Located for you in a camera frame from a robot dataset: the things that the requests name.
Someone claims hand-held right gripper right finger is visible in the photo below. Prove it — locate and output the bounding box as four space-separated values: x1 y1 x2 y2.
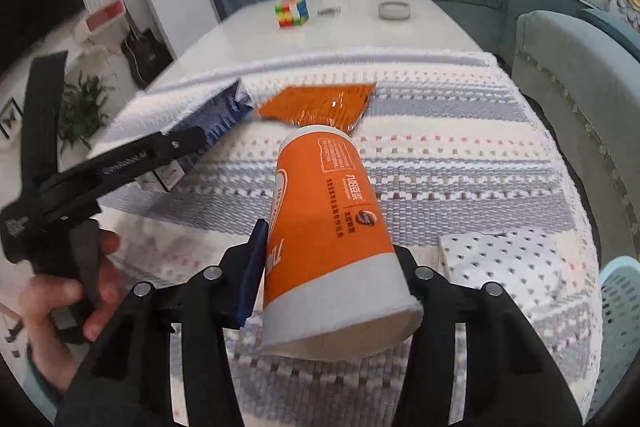
392 244 584 427

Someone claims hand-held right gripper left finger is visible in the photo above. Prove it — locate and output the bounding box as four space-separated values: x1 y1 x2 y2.
55 218 271 427

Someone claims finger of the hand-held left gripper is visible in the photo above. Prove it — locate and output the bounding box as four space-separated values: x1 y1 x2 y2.
55 127 207 204
20 51 69 194

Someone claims orange paper cup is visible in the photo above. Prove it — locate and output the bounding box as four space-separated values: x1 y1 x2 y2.
257 124 425 362

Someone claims dark blue milk carton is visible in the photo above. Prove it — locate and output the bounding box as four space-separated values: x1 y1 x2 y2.
85 79 256 194

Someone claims teal plastic basket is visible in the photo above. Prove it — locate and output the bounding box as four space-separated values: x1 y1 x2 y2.
597 255 640 409

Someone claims person's left forearm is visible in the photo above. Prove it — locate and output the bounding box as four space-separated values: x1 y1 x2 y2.
22 342 72 419

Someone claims person's left hand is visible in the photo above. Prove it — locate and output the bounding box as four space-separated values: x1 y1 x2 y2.
20 229 124 394

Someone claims green potted plant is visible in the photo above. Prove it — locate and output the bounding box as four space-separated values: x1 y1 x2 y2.
57 74 116 154

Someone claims black acoustic guitar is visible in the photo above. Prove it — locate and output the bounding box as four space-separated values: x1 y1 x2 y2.
102 0 166 88

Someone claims black television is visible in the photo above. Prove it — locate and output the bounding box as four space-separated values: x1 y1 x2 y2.
0 0 86 68

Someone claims striped woven tablecloth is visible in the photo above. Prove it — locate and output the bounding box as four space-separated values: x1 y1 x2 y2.
85 49 602 427

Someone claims orange foil packet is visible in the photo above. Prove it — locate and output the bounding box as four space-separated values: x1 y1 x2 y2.
254 82 377 137

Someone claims colourful puzzle cube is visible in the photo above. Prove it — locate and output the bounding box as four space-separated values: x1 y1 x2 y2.
273 0 310 29

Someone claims blue-green sectional sofa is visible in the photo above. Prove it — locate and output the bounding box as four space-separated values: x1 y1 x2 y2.
346 0 640 254

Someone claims blue cushion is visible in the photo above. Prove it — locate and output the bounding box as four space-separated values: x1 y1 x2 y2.
582 7 640 50

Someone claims butterfly picture frame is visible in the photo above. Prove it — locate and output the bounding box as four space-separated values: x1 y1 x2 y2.
0 99 24 140

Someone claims white red wall shelf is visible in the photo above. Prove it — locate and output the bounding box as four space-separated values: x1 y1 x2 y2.
72 0 126 43

